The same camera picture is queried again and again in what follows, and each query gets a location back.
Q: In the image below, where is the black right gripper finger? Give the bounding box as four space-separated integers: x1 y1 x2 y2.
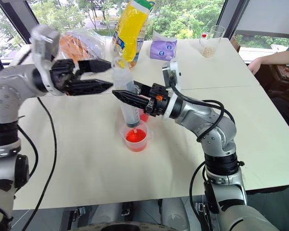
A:
134 81 153 96
112 90 150 109

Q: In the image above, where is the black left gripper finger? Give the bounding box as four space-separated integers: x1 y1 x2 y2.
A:
76 59 112 76
68 79 114 96

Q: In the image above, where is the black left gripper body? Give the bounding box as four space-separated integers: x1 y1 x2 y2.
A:
50 59 81 96

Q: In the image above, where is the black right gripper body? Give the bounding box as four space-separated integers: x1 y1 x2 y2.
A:
145 82 172 118

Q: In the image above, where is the large clear plastic syringe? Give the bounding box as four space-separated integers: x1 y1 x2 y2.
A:
111 56 142 134

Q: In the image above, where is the clear measuring cup red liquid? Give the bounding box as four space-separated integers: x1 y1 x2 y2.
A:
137 108 151 124
118 119 155 153

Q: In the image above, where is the bystander bare hand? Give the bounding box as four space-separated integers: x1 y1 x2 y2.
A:
248 57 263 75

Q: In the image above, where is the bread in clear plastic bag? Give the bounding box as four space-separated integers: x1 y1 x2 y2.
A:
59 27 116 71

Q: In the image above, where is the purple tissue pack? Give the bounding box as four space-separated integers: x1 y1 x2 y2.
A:
149 30 178 62

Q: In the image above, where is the yellow plastic snack bag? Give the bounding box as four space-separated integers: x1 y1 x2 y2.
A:
111 0 156 70

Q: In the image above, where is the clear drinking glass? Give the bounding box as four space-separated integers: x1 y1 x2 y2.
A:
199 25 226 59

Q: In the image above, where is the bystander dark clothing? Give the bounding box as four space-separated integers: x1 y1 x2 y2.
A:
253 63 289 144

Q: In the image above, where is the grey roller blind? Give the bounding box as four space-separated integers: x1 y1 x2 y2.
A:
234 0 289 39

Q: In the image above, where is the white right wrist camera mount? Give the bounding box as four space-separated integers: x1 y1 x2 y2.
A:
161 59 182 121

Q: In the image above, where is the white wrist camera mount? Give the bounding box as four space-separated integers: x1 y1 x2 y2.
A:
29 24 65 97
161 59 182 121

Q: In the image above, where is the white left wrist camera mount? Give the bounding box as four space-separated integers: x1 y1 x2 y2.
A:
29 24 65 97

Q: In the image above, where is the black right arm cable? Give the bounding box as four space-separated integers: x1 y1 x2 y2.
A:
170 80 226 142

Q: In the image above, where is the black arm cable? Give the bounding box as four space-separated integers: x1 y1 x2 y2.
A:
170 80 226 142
17 97 58 231

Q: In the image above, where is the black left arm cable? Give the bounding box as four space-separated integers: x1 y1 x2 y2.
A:
17 97 58 231

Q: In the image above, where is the dark window frame pillar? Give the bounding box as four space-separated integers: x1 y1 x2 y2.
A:
216 0 247 39
0 0 39 44

